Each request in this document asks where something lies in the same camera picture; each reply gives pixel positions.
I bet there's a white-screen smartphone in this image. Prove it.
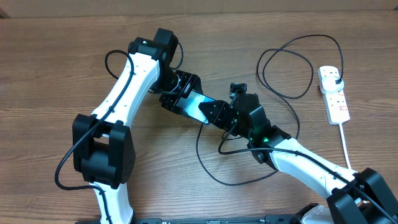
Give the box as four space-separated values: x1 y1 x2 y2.
177 90 214 124

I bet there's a black charger cable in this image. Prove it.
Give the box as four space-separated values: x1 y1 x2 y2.
195 34 345 187

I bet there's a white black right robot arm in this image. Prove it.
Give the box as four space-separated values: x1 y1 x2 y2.
198 93 397 224

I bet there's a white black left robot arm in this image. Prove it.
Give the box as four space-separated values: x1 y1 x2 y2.
69 29 208 223

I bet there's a white charger plug adapter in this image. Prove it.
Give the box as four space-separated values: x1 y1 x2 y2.
320 76 345 94

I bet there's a white power strip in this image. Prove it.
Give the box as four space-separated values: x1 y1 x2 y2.
318 65 350 125

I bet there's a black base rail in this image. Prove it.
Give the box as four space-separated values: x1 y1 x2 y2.
74 213 330 224

